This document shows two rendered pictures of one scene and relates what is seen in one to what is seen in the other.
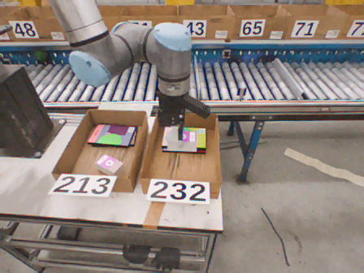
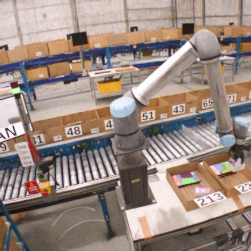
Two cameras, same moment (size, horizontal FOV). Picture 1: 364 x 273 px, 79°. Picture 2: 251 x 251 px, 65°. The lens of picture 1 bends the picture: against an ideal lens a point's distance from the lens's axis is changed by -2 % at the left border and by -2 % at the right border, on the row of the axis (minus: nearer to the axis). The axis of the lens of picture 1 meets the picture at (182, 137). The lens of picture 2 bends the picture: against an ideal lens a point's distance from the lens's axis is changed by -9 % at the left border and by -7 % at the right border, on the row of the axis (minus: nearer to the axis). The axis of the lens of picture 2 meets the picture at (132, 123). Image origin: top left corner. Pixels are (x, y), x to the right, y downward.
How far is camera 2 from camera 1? 116 cm
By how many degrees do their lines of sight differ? 22
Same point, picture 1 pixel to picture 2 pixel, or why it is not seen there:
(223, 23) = (193, 103)
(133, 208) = (229, 205)
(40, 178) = (168, 211)
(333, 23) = (242, 93)
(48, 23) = (90, 123)
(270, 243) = not seen: outside the picture
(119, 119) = (182, 169)
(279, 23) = not seen: hidden behind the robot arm
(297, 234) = not seen: outside the picture
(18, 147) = (139, 200)
